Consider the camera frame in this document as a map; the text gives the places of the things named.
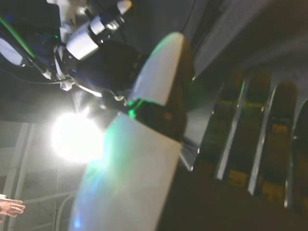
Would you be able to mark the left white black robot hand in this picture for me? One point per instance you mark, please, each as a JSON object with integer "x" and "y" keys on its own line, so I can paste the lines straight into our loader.
{"x": 134, "y": 168}

